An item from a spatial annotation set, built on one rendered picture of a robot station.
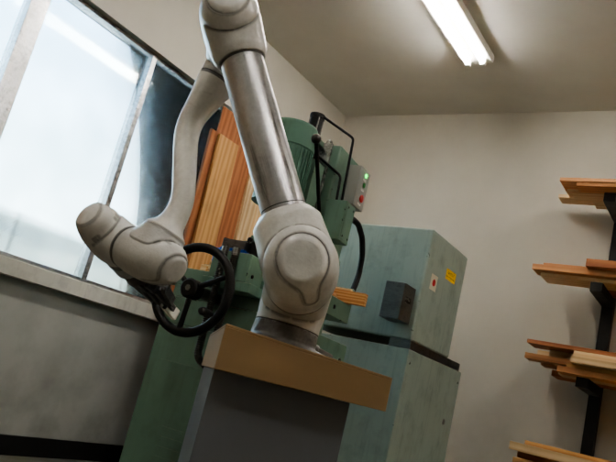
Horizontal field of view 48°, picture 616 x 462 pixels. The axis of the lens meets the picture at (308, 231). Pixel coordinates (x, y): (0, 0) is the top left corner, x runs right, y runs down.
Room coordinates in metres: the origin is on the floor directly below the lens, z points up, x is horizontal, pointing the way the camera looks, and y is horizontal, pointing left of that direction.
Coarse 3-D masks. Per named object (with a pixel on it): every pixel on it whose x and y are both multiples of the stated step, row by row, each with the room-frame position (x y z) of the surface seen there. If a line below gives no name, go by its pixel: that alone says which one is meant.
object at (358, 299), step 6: (336, 294) 2.21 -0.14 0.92; (342, 294) 2.20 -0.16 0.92; (348, 294) 2.19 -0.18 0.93; (354, 294) 2.18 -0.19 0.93; (360, 294) 2.17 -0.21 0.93; (366, 294) 2.16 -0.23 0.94; (342, 300) 2.20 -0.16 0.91; (348, 300) 2.19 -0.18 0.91; (354, 300) 2.18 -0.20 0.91; (360, 300) 2.17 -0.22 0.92; (366, 300) 2.17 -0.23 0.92
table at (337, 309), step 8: (192, 272) 2.29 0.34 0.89; (200, 272) 2.27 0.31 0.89; (208, 272) 2.26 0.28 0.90; (200, 280) 2.27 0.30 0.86; (224, 280) 2.11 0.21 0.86; (208, 288) 2.25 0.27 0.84; (240, 288) 2.08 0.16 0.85; (248, 288) 2.07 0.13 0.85; (256, 288) 2.10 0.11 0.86; (248, 296) 2.16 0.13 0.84; (256, 296) 2.12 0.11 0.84; (336, 304) 2.14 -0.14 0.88; (344, 304) 2.19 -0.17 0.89; (328, 312) 2.09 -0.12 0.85; (336, 312) 2.15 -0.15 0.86; (344, 312) 2.20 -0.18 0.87; (328, 320) 2.27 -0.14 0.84; (336, 320) 2.20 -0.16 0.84; (344, 320) 2.21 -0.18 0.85
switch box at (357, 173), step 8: (352, 168) 2.54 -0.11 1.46; (360, 168) 2.53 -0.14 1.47; (352, 176) 2.54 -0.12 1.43; (360, 176) 2.53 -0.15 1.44; (368, 176) 2.60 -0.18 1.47; (352, 184) 2.54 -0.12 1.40; (360, 184) 2.55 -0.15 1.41; (352, 192) 2.53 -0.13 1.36; (360, 192) 2.56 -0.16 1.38; (344, 200) 2.54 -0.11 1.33; (352, 200) 2.53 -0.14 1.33; (360, 208) 2.59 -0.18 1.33
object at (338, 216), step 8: (328, 200) 2.46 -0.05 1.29; (336, 200) 2.45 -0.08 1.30; (328, 208) 2.46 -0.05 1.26; (336, 208) 2.44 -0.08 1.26; (344, 208) 2.43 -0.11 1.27; (352, 208) 2.47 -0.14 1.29; (328, 216) 2.46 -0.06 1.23; (336, 216) 2.44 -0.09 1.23; (344, 216) 2.43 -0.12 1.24; (352, 216) 2.49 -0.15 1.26; (328, 224) 2.45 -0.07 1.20; (336, 224) 2.44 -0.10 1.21; (344, 224) 2.44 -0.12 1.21; (328, 232) 2.45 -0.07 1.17; (336, 232) 2.43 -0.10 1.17; (344, 232) 2.46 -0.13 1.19; (336, 240) 2.46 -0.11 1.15; (344, 240) 2.47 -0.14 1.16
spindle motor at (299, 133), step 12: (288, 120) 2.28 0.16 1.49; (300, 120) 2.28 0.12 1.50; (288, 132) 2.28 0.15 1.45; (300, 132) 2.28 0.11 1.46; (312, 132) 2.31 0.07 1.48; (300, 144) 2.29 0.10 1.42; (312, 144) 2.32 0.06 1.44; (300, 156) 2.29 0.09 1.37; (312, 156) 2.34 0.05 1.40; (300, 168) 2.30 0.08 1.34; (300, 180) 2.31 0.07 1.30
